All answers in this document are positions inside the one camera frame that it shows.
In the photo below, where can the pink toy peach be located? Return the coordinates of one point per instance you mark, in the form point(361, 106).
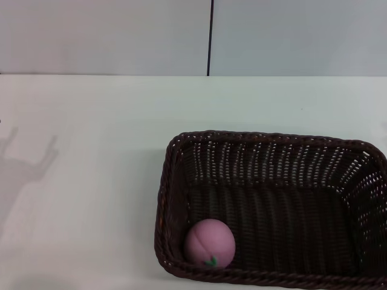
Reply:
point(210, 241)

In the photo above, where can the dark brown woven basket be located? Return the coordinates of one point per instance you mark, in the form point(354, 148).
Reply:
point(287, 217)

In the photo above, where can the black vertical wall strip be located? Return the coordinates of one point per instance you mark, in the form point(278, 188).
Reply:
point(210, 36)

